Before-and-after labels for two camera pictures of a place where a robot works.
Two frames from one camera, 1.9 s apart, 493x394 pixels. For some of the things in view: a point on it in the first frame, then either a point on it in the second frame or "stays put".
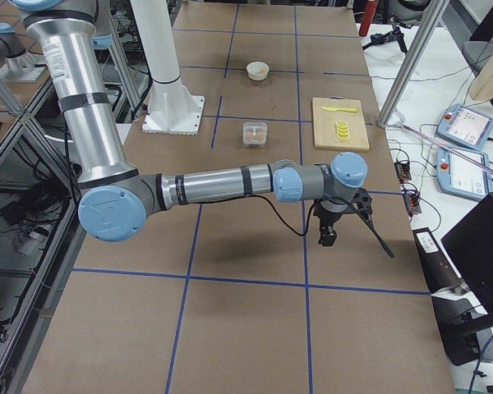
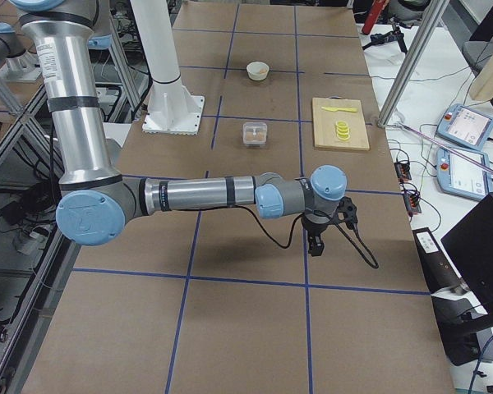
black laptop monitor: x=479 y=245 stays put
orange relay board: x=403 y=171 stays put
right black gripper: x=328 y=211 → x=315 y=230
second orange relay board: x=412 y=203 stays put
